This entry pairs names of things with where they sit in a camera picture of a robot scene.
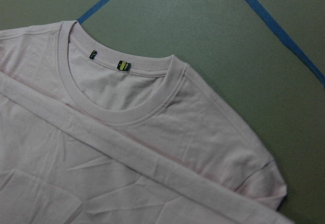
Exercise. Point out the pink Snoopy t-shirt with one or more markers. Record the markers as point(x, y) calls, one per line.
point(93, 135)

